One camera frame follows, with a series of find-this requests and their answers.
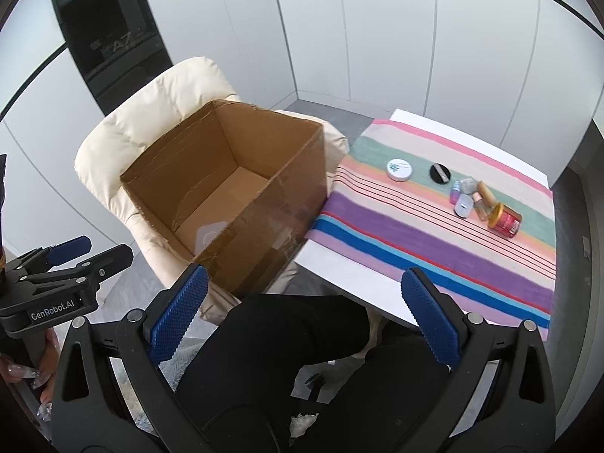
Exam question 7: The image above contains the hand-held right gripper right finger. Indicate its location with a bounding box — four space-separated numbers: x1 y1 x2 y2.
401 268 558 453

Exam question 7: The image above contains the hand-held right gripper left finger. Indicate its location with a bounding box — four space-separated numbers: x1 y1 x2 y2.
49 264 209 453

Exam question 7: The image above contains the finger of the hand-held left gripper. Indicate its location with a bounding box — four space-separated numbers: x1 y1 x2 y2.
7 235 92 274
14 244 134 294

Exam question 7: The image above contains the red jar gold lid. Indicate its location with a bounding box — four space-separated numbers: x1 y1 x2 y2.
487 203 523 237

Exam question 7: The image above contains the brown cardboard box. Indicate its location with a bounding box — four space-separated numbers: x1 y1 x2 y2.
119 99 328 300

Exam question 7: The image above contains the white round container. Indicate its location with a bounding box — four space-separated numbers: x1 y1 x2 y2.
386 157 413 182

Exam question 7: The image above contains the person's left hand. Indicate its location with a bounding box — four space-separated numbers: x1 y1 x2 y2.
0 334 62 420

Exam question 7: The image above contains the striped colourful cloth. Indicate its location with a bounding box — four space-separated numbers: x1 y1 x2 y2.
307 119 556 343

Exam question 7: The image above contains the round wooden lid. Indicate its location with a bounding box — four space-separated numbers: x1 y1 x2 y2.
476 180 500 206

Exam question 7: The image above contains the cream padded armchair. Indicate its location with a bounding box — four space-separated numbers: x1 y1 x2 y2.
74 57 350 326

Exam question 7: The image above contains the black glossy wall panel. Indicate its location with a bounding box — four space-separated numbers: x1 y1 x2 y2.
45 0 173 111

